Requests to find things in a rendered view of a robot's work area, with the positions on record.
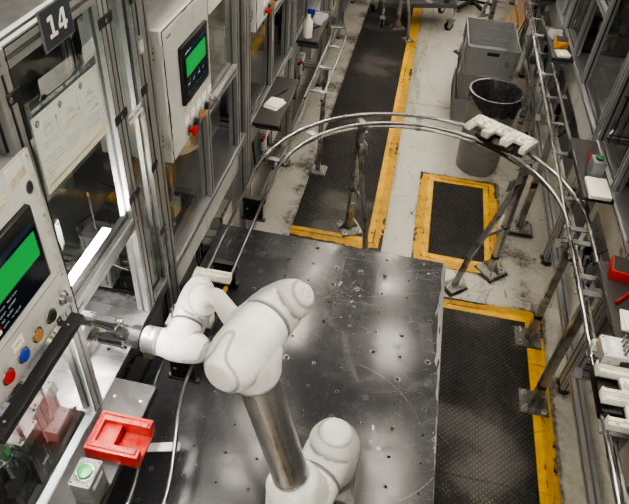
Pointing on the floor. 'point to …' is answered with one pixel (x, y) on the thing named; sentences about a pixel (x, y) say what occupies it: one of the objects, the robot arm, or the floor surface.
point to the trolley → (418, 7)
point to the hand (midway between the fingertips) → (83, 325)
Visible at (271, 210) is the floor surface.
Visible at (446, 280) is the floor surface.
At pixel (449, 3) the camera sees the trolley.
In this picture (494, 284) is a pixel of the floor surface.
